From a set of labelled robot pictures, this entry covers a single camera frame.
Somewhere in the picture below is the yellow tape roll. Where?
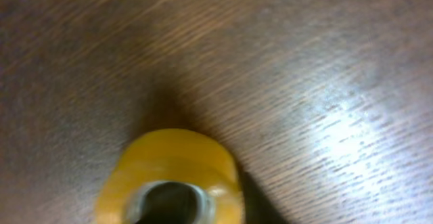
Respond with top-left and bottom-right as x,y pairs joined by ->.
95,129 -> 245,224

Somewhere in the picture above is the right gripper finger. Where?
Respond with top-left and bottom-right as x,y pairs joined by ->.
242,171 -> 288,224

